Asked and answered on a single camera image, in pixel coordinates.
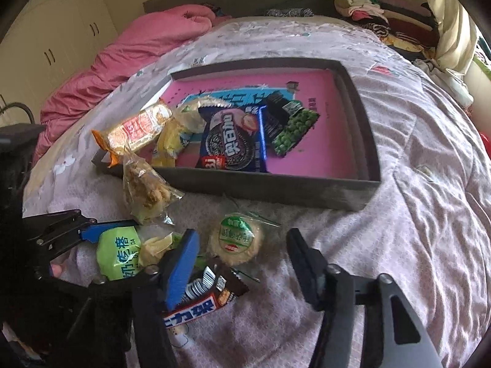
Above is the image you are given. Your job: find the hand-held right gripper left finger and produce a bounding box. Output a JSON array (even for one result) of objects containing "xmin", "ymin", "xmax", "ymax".
[{"xmin": 65, "ymin": 230, "xmax": 200, "ymax": 368}]

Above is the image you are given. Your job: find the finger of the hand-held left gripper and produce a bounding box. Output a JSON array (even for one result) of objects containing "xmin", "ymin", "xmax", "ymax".
[{"xmin": 22, "ymin": 209, "xmax": 139, "ymax": 274}]

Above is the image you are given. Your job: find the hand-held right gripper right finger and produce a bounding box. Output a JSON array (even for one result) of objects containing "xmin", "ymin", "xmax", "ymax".
[{"xmin": 286, "ymin": 228, "xmax": 443, "ymax": 368}]

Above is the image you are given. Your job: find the light green candy packet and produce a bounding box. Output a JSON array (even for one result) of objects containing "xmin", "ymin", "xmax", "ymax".
[{"xmin": 96, "ymin": 225, "xmax": 144, "ymax": 281}]

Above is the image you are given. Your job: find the brown chocolate bar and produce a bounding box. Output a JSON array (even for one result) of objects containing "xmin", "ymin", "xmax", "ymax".
[{"xmin": 161, "ymin": 291, "xmax": 233, "ymax": 332}]

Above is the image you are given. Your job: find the round cake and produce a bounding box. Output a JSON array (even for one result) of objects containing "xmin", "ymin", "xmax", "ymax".
[{"xmin": 207, "ymin": 199, "xmax": 282, "ymax": 282}]

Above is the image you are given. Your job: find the orange snack packet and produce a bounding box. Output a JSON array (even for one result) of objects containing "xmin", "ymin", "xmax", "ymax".
[{"xmin": 91, "ymin": 102, "xmax": 173, "ymax": 168}]

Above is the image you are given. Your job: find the yellow snack packet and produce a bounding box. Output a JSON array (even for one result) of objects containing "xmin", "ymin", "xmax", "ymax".
[{"xmin": 151, "ymin": 119, "xmax": 192, "ymax": 167}]

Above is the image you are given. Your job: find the blue sandwich cookie packet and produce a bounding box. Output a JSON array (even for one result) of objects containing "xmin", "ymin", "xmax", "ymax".
[{"xmin": 195, "ymin": 105, "xmax": 269, "ymax": 173}]

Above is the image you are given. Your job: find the dark box with pink bottom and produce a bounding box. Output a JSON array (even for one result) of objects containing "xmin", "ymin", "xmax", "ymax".
[{"xmin": 92, "ymin": 57, "xmax": 381, "ymax": 212}]

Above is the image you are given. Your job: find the pale yellow candy wrapper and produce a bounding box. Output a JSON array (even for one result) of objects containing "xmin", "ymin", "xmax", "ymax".
[{"xmin": 137, "ymin": 233, "xmax": 175, "ymax": 268}]

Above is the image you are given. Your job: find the small brown snack packet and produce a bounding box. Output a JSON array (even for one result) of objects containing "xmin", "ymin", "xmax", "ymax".
[{"xmin": 184, "ymin": 259, "xmax": 250, "ymax": 307}]

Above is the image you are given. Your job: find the clear bag of walnut snack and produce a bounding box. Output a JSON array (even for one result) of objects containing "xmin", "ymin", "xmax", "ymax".
[{"xmin": 122, "ymin": 153, "xmax": 185, "ymax": 226}]

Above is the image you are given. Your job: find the lilac floral bedspread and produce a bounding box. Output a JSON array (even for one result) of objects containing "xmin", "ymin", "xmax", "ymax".
[{"xmin": 23, "ymin": 17, "xmax": 488, "ymax": 368}]

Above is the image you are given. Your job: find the black green pea packet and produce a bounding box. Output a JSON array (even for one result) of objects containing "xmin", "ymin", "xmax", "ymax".
[{"xmin": 261, "ymin": 91, "xmax": 321, "ymax": 158}]

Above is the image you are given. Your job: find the pink duvet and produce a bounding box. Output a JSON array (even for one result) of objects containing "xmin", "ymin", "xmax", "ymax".
[{"xmin": 33, "ymin": 5, "xmax": 231, "ymax": 162}]

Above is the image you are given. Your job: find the cream wardrobe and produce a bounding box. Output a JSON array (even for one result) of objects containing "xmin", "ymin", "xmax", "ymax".
[{"xmin": 0, "ymin": 0, "xmax": 118, "ymax": 131}]

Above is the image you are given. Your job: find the white crumpled cloth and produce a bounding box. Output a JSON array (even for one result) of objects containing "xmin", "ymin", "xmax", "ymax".
[{"xmin": 414, "ymin": 57, "xmax": 474, "ymax": 108}]

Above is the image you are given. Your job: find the grey patterned pillow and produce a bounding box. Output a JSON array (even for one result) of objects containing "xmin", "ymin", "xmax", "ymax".
[{"xmin": 265, "ymin": 7, "xmax": 315, "ymax": 18}]

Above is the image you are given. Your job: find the pile of folded clothes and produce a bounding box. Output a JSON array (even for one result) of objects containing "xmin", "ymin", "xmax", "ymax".
[{"xmin": 332, "ymin": 0, "xmax": 442, "ymax": 52}]

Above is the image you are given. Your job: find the cream curtain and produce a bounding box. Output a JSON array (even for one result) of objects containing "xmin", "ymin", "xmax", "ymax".
[{"xmin": 424, "ymin": 0, "xmax": 478, "ymax": 81}]

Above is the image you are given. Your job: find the black cable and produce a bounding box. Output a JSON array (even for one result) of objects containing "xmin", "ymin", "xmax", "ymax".
[{"xmin": 0, "ymin": 102, "xmax": 33, "ymax": 123}]

